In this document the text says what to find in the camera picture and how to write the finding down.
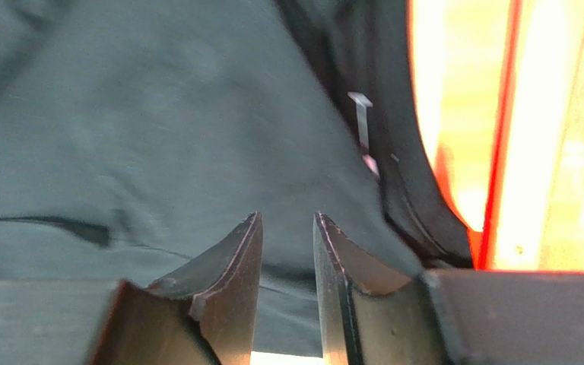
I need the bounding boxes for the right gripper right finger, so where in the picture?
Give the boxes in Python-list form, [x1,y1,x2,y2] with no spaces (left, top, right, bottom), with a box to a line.
[313,213,584,364]

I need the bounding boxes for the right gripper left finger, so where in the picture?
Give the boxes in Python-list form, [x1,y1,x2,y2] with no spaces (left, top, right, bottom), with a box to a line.
[87,212,263,364]

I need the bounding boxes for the black t-shirt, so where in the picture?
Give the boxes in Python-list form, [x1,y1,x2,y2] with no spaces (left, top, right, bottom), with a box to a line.
[0,1,471,356]

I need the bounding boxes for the red plastic tray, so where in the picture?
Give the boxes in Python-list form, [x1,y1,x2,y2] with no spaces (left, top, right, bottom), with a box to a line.
[437,1,584,271]

